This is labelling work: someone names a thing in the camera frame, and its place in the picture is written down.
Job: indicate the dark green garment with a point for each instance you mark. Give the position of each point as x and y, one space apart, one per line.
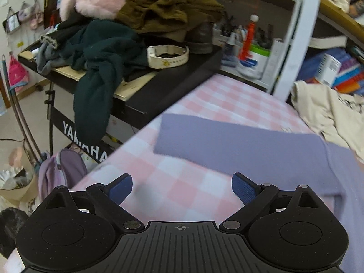
109 52

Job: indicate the row of colourful books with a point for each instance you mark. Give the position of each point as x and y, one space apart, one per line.
350 77

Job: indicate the red tassel ornament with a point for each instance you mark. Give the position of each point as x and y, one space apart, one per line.
249 37

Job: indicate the white green tub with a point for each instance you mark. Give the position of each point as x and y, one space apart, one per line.
253 66

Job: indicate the black yamaha keyboard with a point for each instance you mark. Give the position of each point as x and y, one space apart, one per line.
138 102

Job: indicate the white bookshelf frame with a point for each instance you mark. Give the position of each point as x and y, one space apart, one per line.
298 36

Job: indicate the cream white wristband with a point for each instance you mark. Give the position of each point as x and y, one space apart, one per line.
167 56

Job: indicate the purple and mauve sweater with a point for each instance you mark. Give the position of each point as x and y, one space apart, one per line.
283 159

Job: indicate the pink checkered cartoon desk mat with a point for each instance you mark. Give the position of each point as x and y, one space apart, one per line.
220 182

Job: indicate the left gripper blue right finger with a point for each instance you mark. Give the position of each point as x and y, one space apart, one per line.
257 201

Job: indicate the white box with barcode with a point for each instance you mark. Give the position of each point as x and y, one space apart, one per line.
328 70

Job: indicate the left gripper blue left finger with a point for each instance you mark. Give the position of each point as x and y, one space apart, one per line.
107 199

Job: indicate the olive brown garment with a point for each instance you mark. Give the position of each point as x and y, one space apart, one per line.
165 16

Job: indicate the cream printed garment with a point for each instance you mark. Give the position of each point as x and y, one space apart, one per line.
337 117

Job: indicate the lilac backpack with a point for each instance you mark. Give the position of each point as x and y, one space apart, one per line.
65 168

